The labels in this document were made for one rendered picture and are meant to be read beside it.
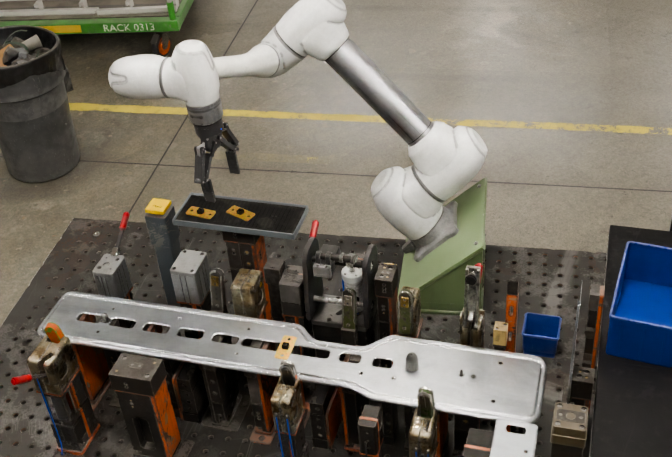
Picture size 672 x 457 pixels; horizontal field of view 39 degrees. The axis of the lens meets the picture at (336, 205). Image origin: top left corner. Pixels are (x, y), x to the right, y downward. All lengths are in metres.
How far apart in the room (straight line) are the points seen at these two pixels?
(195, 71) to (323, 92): 3.30
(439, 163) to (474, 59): 3.04
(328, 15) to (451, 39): 3.38
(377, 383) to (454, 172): 0.80
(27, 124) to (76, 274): 1.77
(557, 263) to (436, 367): 0.91
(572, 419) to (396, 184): 1.02
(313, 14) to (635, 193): 2.42
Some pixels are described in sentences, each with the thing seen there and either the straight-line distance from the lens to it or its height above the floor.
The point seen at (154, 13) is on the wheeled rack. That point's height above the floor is 0.28.
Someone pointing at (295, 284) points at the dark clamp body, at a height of 1.08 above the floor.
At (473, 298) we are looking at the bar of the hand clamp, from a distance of 2.46.
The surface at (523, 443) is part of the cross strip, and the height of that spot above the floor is 1.00.
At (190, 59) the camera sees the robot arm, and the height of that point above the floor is 1.72.
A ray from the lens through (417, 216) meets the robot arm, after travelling 3.00.
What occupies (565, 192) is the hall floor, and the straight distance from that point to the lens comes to 4.78.
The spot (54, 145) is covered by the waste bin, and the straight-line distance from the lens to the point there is 5.17.
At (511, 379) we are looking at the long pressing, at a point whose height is 1.00.
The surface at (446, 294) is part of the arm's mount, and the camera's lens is 2.99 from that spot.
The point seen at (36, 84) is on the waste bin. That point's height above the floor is 0.59.
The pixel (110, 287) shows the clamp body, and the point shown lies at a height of 1.01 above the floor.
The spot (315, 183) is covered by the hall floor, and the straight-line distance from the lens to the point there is 4.86.
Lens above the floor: 2.78
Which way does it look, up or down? 36 degrees down
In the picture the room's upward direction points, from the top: 5 degrees counter-clockwise
